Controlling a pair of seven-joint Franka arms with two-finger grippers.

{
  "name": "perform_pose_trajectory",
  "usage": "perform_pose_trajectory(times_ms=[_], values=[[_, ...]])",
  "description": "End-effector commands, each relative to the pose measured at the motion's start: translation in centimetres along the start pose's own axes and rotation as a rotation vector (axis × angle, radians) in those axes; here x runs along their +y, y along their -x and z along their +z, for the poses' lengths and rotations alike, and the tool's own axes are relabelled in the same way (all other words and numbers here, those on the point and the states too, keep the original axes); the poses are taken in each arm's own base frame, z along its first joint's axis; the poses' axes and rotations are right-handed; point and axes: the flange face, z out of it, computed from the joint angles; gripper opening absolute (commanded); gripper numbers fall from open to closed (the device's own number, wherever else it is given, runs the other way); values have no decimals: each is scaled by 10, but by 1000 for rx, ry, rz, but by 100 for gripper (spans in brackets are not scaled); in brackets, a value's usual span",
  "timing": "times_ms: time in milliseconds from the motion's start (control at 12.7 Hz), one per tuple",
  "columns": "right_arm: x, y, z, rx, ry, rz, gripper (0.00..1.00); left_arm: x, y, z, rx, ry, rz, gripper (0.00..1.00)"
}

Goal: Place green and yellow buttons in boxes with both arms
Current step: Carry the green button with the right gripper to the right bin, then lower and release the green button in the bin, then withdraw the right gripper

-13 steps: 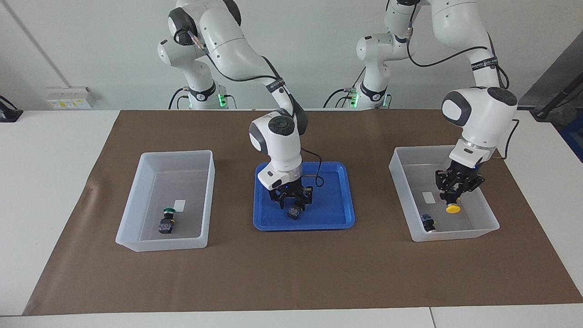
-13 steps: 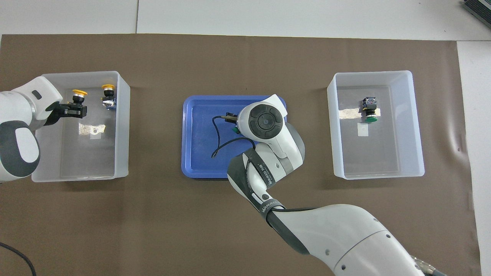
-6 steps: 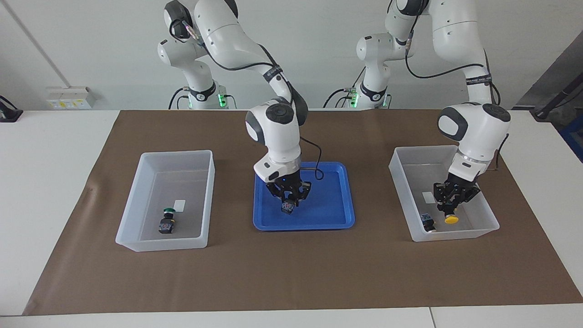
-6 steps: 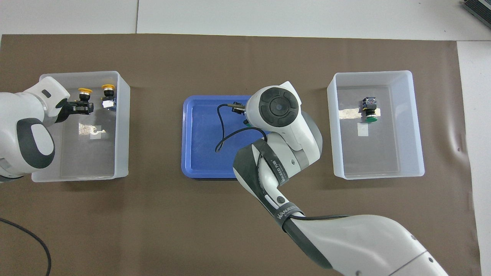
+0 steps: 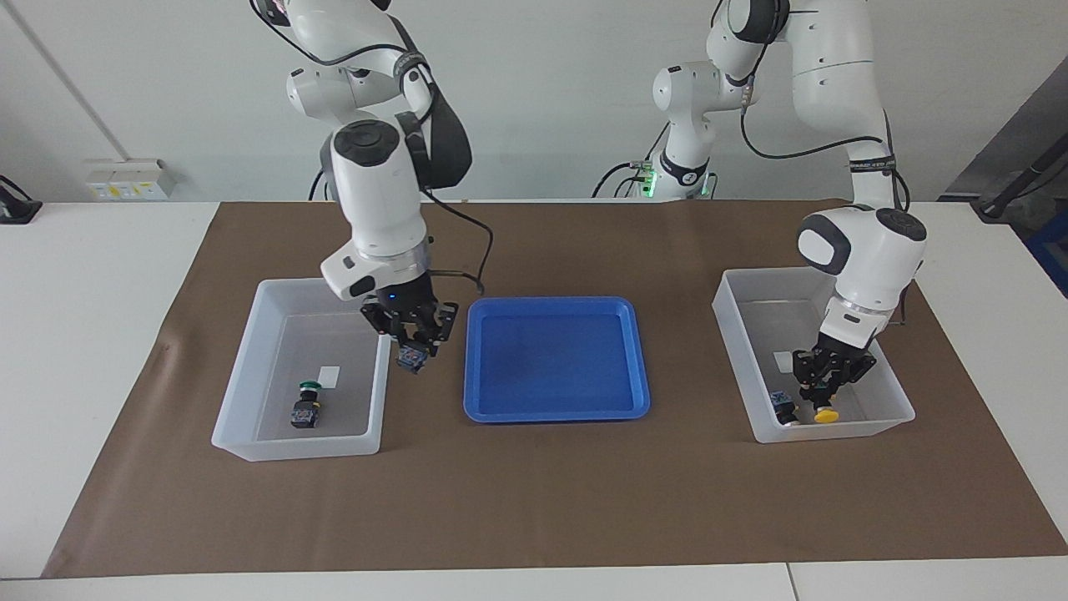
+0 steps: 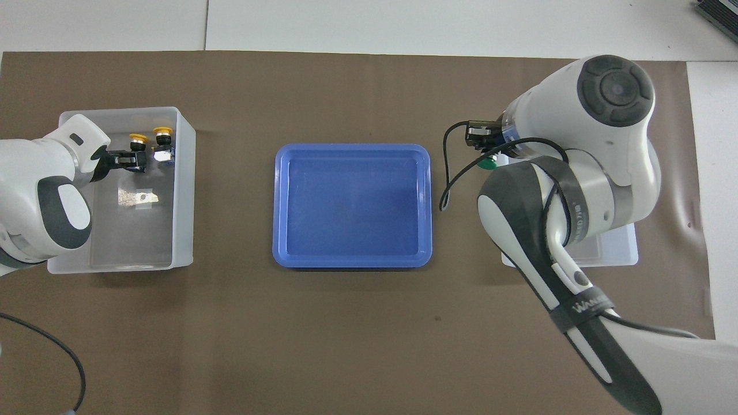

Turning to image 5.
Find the translucent white plastic box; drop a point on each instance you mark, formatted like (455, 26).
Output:
(292, 442)
(884, 401)

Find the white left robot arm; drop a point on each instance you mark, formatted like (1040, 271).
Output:
(876, 250)

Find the brown table mat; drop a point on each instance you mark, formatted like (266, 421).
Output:
(534, 501)

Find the white wall socket strip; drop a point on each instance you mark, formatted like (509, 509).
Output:
(125, 179)

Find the blue plastic tray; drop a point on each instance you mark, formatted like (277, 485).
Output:
(551, 359)

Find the black clamp mount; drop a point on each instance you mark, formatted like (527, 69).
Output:
(17, 209)

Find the blue crate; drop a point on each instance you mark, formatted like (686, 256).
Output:
(1053, 250)

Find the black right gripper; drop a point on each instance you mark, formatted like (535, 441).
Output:
(405, 305)

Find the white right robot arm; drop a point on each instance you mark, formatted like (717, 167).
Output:
(380, 209)

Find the yellow push button switch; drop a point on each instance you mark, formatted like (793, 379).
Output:
(783, 406)
(826, 415)

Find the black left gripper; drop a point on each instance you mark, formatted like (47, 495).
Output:
(843, 355)

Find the green push button switch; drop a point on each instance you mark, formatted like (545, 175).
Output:
(306, 409)
(410, 359)

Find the black stand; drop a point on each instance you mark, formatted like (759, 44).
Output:
(1014, 188)

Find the white paper label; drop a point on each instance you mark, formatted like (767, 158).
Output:
(330, 377)
(783, 361)

